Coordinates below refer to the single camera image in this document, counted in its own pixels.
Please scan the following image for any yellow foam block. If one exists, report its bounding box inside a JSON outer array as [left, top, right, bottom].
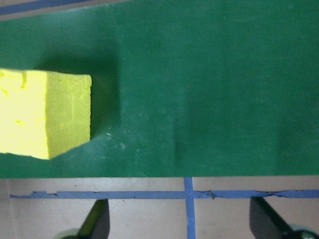
[[0, 68, 93, 160]]

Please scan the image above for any green belt conveyor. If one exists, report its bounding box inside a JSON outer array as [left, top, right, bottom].
[[0, 0, 319, 179]]

